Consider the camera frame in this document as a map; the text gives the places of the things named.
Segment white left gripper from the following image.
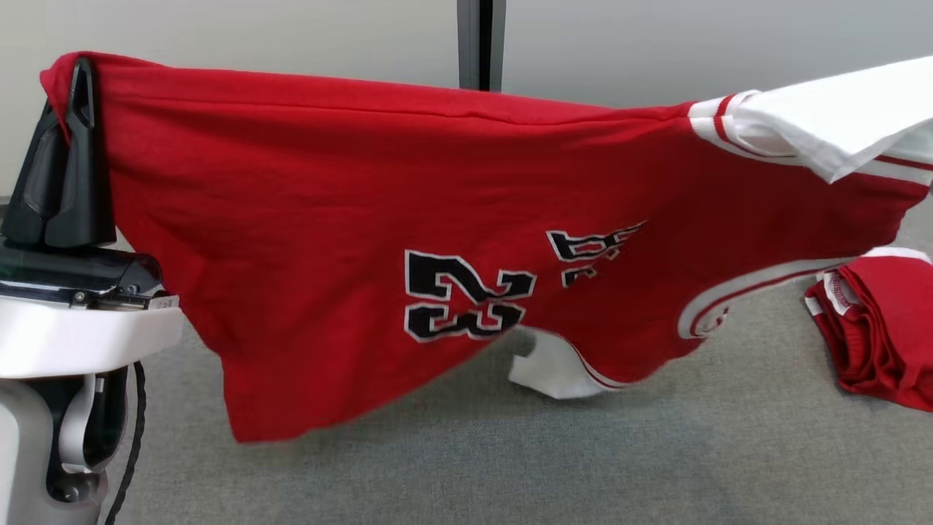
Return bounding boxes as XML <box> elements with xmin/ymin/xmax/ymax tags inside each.
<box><xmin>0</xmin><ymin>57</ymin><xmax>184</xmax><ymax>381</ymax></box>

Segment red white number 23 jersey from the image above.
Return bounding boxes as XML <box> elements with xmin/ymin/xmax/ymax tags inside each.
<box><xmin>40</xmin><ymin>51</ymin><xmax>933</xmax><ymax>444</ymax></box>

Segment red shorts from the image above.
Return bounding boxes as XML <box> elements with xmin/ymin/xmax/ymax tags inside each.
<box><xmin>804</xmin><ymin>246</ymin><xmax>933</xmax><ymax>413</ymax></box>

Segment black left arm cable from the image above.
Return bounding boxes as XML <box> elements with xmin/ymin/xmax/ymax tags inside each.
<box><xmin>104</xmin><ymin>361</ymin><xmax>147</xmax><ymax>525</ymax></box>

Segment grey double partition post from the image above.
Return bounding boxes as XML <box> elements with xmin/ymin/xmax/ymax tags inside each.
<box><xmin>457</xmin><ymin>0</ymin><xmax>507</xmax><ymax>93</ymax></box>

